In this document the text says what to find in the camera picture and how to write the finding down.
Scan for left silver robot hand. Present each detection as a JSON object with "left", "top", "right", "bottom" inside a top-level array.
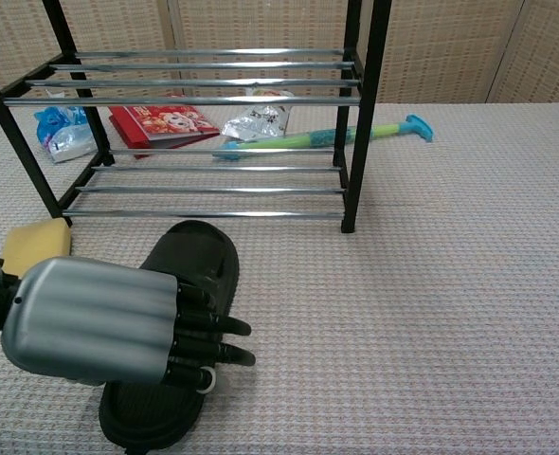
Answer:
[{"left": 0, "top": 255, "right": 257, "bottom": 394}]

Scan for black rubber slipper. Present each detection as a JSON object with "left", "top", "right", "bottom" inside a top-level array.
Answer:
[{"left": 98, "top": 219, "right": 240, "bottom": 451}]

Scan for black metal shoe rack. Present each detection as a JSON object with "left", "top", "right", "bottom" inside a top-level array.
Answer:
[{"left": 0, "top": 0, "right": 393, "bottom": 234}]

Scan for yellow sponge with green base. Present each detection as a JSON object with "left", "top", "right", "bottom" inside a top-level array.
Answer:
[{"left": 2, "top": 217, "right": 73, "bottom": 276}]

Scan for blue tissue pack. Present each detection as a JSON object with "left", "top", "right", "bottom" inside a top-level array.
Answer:
[{"left": 33, "top": 104, "right": 99, "bottom": 165}]

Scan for red cartoon calendar booklet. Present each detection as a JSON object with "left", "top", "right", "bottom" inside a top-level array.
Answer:
[{"left": 107, "top": 103, "right": 222, "bottom": 160}]

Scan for silver white snack bag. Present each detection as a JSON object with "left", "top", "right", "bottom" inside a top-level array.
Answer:
[{"left": 221, "top": 87, "right": 296, "bottom": 144}]

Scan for white woven tablecloth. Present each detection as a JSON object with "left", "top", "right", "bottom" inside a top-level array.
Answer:
[{"left": 0, "top": 101, "right": 559, "bottom": 455}]

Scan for green and blue toothbrush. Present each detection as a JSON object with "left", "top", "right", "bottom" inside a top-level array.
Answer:
[{"left": 212, "top": 113, "right": 436, "bottom": 163}]

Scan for beige woven folding screen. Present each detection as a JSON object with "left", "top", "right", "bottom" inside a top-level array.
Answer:
[{"left": 0, "top": 0, "right": 559, "bottom": 109}]

